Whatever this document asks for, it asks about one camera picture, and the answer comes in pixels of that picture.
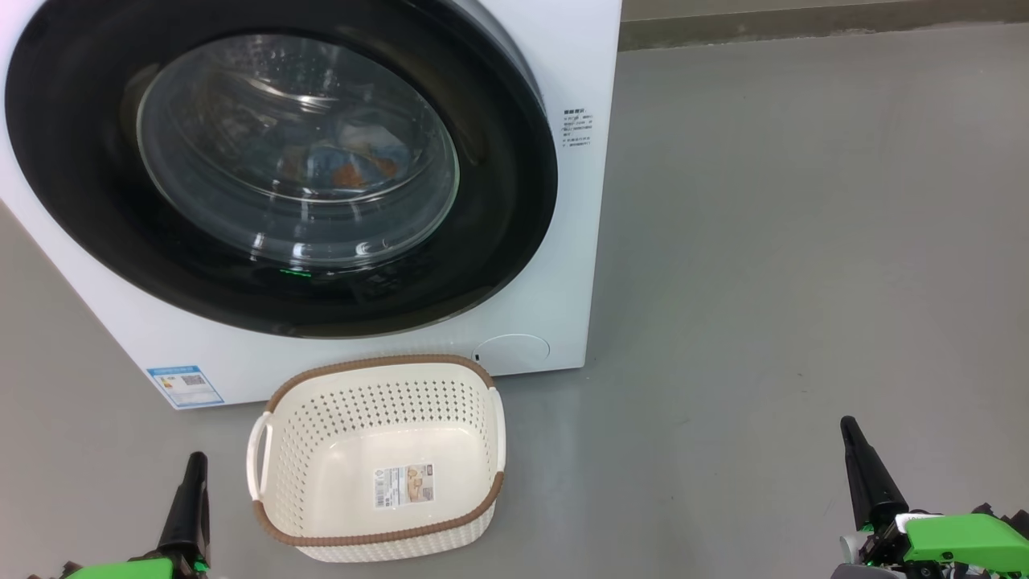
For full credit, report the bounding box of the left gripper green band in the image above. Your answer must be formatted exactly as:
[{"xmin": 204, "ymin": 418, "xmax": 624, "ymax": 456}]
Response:
[{"xmin": 48, "ymin": 452, "xmax": 211, "ymax": 579}]

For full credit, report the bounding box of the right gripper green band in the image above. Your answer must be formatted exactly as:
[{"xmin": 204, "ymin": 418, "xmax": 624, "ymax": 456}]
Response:
[{"xmin": 832, "ymin": 416, "xmax": 1029, "ymax": 579}]

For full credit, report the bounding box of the round glass washing machine door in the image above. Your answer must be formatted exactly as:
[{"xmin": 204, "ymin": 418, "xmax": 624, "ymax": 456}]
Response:
[{"xmin": 4, "ymin": 0, "xmax": 560, "ymax": 340}]

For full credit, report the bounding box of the blue bear-print clothing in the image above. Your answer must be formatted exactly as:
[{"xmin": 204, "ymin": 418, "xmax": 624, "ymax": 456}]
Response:
[{"xmin": 273, "ymin": 121, "xmax": 411, "ymax": 194}]

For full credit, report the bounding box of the cream perforated laundry basket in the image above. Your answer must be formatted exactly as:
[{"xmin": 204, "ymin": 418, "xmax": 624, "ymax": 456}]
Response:
[{"xmin": 246, "ymin": 354, "xmax": 507, "ymax": 564}]

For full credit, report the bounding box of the paper basket product label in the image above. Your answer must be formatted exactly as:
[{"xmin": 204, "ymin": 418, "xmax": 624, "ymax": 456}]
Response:
[{"xmin": 372, "ymin": 462, "xmax": 437, "ymax": 509}]

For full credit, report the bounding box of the white front-load washing machine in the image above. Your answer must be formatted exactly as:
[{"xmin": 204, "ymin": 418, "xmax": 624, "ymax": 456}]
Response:
[{"xmin": 0, "ymin": 0, "xmax": 624, "ymax": 411}]

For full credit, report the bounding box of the blue energy label sticker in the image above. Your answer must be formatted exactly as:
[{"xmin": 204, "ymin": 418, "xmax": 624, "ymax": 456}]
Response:
[{"xmin": 147, "ymin": 364, "xmax": 224, "ymax": 409}]

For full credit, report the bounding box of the round white filter cover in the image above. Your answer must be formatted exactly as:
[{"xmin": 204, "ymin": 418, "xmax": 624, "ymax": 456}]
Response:
[{"xmin": 473, "ymin": 334, "xmax": 552, "ymax": 376}]

